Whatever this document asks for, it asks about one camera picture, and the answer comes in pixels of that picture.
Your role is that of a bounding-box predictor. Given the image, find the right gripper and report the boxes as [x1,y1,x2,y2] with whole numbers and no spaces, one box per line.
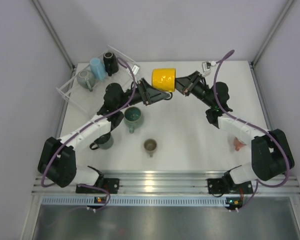
[167,71,215,109]

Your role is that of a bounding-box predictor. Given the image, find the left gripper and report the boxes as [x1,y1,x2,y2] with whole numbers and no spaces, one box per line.
[117,78,170,111]

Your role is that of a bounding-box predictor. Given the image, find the yellow enamel mug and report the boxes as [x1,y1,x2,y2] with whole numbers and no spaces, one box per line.
[151,68,176,100]

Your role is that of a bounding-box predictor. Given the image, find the black mug white inside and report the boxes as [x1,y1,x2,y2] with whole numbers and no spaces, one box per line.
[103,51,119,77]

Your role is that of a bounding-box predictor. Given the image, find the light blue cup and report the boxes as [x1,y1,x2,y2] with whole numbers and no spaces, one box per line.
[89,58,107,81]

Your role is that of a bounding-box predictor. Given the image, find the grey blue glazed mug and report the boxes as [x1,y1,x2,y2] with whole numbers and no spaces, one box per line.
[76,70,96,92]

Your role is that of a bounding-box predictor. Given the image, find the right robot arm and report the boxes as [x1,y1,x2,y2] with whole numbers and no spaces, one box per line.
[175,71,295,193]

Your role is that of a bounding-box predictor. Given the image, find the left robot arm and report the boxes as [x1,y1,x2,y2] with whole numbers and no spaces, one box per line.
[37,78,172,193]

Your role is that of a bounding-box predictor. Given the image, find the clear acrylic dish rack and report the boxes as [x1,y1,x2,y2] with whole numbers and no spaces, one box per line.
[55,45,143,118]

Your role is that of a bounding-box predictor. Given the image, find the teal speckled ceramic mug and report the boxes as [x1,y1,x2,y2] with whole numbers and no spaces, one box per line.
[123,106,144,134]

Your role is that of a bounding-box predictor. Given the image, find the small grey beige cup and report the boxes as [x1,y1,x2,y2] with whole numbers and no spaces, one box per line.
[143,138,158,158]

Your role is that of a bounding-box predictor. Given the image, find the dark green mug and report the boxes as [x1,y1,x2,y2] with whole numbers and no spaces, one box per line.
[89,132,114,151]

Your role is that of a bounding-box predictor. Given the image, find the small pink cup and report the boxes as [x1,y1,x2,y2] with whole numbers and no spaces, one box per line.
[233,137,246,152]

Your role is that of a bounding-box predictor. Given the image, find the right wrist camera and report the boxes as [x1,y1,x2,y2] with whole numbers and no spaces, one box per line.
[202,61,216,74]

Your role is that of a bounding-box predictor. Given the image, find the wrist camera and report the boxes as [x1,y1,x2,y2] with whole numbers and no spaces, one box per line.
[202,61,216,74]
[131,64,140,75]

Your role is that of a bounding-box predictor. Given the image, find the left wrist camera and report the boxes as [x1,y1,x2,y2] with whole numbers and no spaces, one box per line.
[131,64,140,75]

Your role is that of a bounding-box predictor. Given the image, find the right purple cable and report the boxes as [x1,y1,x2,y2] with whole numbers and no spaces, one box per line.
[213,49,291,205]

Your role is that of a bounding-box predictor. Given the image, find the purple cable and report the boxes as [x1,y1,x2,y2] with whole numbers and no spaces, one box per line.
[213,49,291,205]
[41,57,138,188]

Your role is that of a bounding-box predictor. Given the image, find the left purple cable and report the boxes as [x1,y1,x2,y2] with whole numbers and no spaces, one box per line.
[41,57,138,188]

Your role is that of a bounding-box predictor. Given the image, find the aluminium mounting rail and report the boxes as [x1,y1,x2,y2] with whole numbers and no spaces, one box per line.
[31,170,300,197]

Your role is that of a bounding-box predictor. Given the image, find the perforated cable tray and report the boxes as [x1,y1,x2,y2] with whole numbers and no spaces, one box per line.
[41,196,232,207]

